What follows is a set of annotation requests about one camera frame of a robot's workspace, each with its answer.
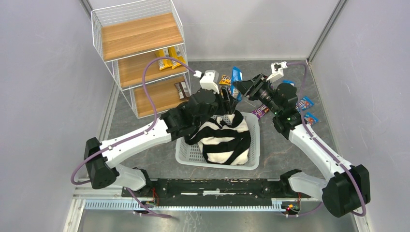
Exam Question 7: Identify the blue candy bag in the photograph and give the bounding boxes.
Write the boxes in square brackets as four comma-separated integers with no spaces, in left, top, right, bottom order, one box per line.
[283,80,295,87]
[230,66,242,102]

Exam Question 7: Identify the blue m&m bag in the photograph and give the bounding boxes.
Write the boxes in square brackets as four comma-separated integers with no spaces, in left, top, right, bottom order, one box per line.
[304,112,319,126]
[295,96,315,112]

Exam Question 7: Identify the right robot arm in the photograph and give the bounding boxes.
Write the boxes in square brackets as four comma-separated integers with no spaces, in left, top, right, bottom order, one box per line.
[233,74,370,218]

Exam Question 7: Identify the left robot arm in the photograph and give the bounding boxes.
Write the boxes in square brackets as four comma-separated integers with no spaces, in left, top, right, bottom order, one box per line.
[84,87,238,191]

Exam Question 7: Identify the brown candy bag on shelf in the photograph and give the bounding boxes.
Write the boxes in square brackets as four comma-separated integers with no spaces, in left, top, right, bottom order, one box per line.
[174,81,190,101]

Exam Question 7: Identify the yellow candy bag on shelf left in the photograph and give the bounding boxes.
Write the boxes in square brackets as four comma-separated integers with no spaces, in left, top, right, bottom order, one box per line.
[155,48,173,71]

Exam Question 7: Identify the yellow candy bag on shelf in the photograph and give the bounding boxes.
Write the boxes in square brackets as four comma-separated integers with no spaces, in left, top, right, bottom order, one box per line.
[168,46,185,69]
[155,48,173,71]

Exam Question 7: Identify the yellow candy bag on shelf right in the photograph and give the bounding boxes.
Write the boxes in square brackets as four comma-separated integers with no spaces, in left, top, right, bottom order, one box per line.
[168,46,185,69]

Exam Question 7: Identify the yellow m&m bag upper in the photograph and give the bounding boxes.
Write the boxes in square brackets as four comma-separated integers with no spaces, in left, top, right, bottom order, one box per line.
[219,75,232,86]

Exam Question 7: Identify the purple m&m bag left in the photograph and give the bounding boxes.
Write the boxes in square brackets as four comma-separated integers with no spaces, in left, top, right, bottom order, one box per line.
[251,104,270,119]

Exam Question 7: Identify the black and white striped cloth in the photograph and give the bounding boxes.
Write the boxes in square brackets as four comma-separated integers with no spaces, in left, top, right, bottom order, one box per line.
[184,110,251,166]

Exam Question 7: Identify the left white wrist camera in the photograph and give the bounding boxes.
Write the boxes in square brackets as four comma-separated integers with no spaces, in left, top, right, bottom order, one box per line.
[194,70,220,94]

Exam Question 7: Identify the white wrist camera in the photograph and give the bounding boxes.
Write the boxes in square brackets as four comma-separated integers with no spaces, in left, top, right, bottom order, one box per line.
[194,70,220,94]
[267,61,288,82]

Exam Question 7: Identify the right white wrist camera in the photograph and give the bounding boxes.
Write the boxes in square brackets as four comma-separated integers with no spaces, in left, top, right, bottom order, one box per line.
[267,61,288,82]

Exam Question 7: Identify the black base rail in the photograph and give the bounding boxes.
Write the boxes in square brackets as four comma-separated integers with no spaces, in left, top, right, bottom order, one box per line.
[121,178,304,206]

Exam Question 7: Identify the white wire wooden shelf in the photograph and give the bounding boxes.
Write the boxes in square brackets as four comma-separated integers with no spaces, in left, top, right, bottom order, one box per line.
[90,0,191,118]

